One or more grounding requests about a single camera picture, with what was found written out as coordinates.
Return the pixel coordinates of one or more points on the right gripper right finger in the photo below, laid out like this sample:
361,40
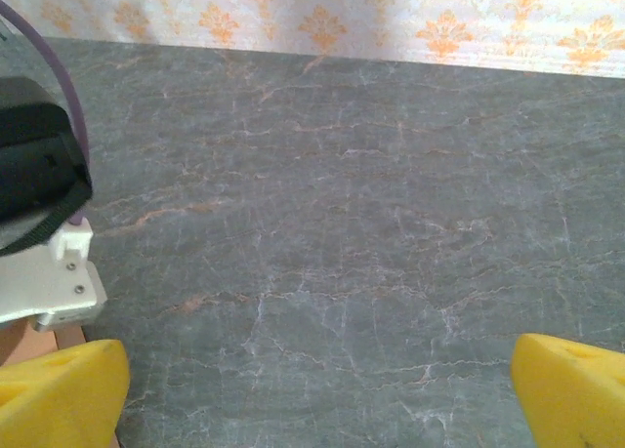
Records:
571,399

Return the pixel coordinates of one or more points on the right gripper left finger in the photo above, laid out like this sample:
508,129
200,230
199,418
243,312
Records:
63,394

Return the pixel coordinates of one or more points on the orange paper box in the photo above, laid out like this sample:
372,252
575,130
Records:
19,343

